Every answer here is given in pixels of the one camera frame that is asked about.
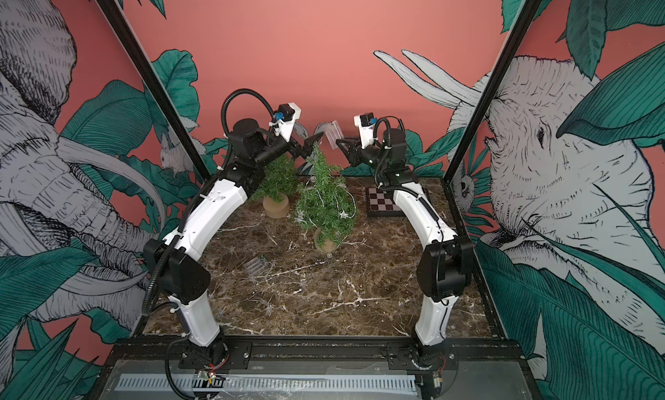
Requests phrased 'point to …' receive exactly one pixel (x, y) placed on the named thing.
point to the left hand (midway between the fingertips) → (309, 116)
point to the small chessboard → (381, 203)
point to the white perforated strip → (273, 384)
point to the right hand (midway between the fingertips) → (336, 136)
